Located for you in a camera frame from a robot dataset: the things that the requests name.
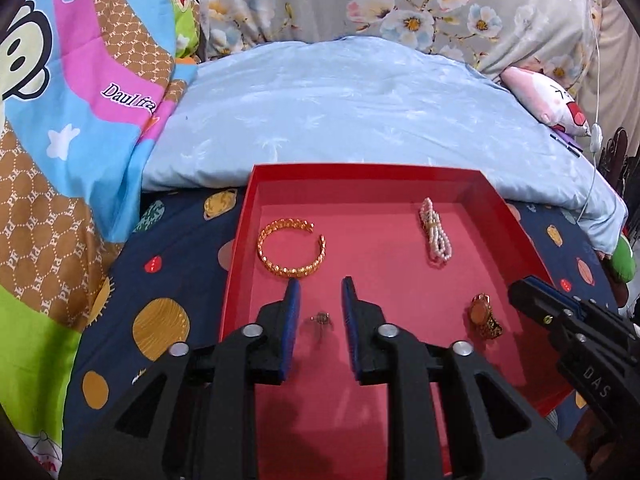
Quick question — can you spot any colourful cartoon blanket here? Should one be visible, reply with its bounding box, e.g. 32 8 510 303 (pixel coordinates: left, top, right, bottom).
0 0 202 480

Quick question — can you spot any white cable with switch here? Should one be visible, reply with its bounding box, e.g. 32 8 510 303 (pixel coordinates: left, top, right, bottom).
575 0 607 226

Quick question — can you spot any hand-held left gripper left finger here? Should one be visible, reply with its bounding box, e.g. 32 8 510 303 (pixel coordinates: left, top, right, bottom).
59 278 302 480

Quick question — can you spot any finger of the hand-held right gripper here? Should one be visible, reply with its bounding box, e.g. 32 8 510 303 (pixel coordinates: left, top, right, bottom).
508 283 581 346
520 276 640 337

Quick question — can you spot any red shallow box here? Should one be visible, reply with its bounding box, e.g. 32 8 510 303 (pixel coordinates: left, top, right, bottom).
218 162 577 480

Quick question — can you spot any pink pearl bracelet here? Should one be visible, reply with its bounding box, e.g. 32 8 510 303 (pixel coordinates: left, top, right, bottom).
419 197 453 265

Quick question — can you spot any dark metal bed frame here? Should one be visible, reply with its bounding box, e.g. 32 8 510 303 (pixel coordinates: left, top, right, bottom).
599 127 640 243

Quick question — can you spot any pink plush toy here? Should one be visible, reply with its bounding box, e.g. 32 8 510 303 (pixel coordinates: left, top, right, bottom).
500 65 592 139

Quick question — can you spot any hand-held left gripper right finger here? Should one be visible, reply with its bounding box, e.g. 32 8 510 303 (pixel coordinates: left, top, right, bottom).
341 276 589 480

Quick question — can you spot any green plush toy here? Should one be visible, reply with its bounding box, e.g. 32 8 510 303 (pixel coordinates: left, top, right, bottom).
607 234 637 286

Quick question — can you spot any light blue pillow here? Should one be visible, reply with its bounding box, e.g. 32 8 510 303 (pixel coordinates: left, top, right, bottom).
141 37 629 256

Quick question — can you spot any small thin ring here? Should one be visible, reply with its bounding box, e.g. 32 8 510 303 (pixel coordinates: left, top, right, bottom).
306 311 334 334

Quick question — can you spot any gold open bangle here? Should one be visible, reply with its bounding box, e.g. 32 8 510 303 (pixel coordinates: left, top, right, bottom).
257 218 327 279

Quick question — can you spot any navy planet print bedsheet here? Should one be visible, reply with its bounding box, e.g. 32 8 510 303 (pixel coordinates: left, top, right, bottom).
64 187 622 480

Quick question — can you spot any grey floral pillow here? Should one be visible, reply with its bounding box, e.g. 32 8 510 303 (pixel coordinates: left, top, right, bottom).
197 0 609 82

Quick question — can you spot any gold ring with stone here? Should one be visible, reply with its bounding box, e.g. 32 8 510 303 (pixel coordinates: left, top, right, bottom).
468 293 503 342

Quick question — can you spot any beige curtain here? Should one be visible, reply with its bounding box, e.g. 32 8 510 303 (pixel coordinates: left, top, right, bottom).
579 0 640 137

